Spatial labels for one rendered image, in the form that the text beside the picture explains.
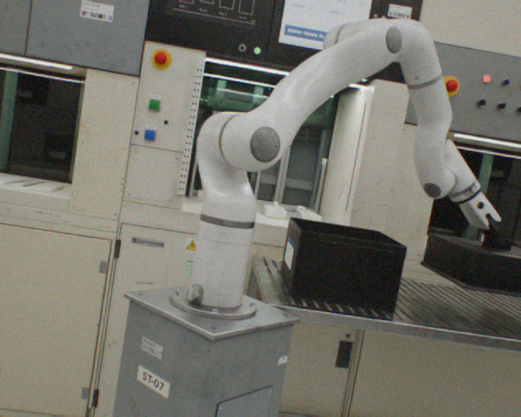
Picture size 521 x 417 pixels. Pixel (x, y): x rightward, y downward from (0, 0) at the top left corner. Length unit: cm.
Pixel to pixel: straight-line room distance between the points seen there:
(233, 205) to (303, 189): 170
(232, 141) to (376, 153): 88
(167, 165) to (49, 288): 57
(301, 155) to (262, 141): 173
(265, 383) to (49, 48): 127
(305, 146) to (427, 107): 139
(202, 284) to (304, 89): 47
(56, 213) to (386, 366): 126
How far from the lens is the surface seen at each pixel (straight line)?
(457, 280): 160
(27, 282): 207
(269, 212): 214
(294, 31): 197
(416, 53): 148
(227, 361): 116
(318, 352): 209
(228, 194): 119
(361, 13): 202
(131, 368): 130
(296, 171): 285
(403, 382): 220
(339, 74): 131
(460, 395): 229
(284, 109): 120
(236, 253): 120
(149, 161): 194
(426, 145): 154
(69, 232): 201
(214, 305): 122
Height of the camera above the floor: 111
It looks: 6 degrees down
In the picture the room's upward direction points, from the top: 9 degrees clockwise
